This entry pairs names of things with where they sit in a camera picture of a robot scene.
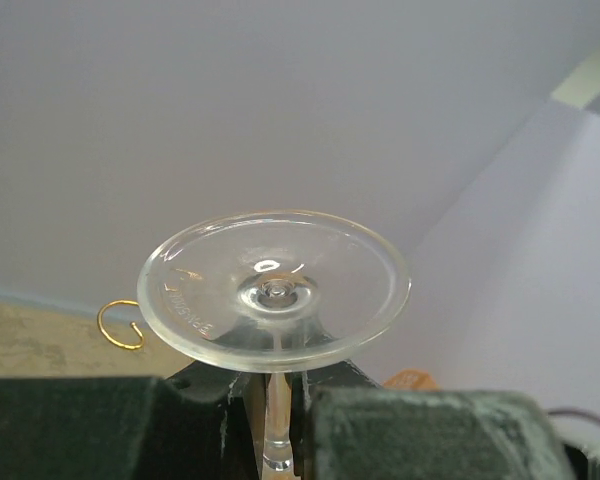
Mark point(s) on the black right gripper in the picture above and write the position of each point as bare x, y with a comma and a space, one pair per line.
250, 425

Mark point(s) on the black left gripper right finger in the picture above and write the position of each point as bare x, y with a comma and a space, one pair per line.
361, 433

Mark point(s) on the gold wire wine glass rack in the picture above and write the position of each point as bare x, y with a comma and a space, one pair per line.
111, 330

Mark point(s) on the peach plastic file organizer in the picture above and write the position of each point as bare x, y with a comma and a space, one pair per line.
411, 379

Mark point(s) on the clear wine glass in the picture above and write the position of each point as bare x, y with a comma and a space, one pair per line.
280, 291

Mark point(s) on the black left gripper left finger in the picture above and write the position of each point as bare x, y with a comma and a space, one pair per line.
106, 428

